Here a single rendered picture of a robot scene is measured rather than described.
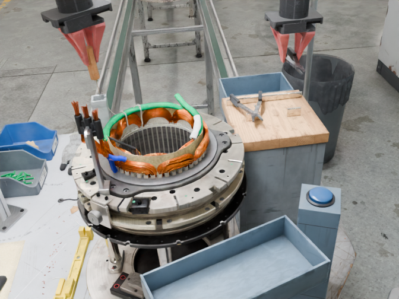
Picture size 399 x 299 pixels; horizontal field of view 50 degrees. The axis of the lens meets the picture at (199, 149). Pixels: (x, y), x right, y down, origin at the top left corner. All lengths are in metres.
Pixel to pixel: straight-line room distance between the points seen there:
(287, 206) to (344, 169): 1.63
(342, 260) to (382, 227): 1.27
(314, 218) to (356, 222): 1.52
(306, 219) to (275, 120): 0.26
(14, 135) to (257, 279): 1.08
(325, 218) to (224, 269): 0.21
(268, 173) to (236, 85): 0.31
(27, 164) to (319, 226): 0.92
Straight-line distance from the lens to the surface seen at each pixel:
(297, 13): 0.88
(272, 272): 0.68
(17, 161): 1.40
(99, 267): 1.02
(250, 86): 1.15
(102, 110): 0.82
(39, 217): 1.22
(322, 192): 0.79
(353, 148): 2.81
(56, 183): 1.32
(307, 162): 0.94
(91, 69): 0.79
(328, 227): 0.79
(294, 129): 0.91
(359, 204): 2.39
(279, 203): 0.99
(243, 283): 0.66
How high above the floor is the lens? 1.55
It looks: 35 degrees down
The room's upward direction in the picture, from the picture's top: 4 degrees counter-clockwise
